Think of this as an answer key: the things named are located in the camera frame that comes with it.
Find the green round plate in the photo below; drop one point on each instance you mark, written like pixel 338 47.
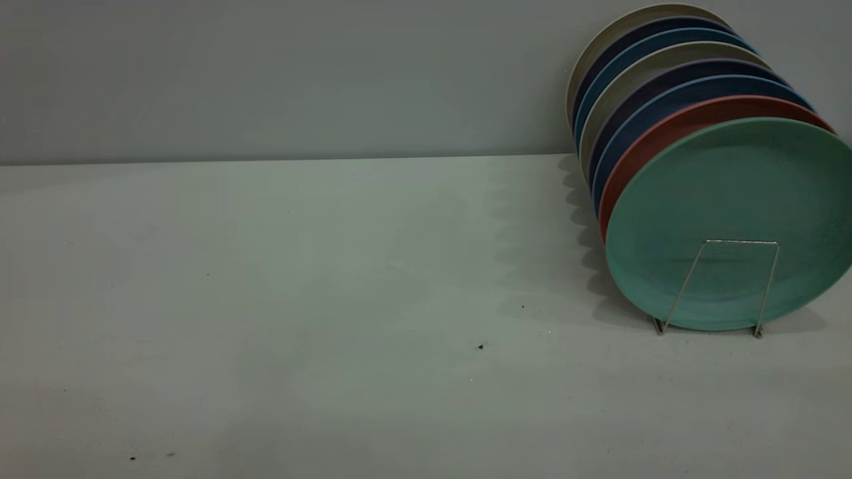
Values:
pixel 732 193

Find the pink round plate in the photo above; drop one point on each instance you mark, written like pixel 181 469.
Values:
pixel 665 130

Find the blue round plate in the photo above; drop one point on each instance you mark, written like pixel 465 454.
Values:
pixel 665 96
pixel 665 38

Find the dark purple round plate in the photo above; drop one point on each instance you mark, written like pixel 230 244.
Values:
pixel 665 24
pixel 665 74

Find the beige round plate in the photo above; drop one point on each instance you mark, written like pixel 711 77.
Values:
pixel 632 18
pixel 665 57

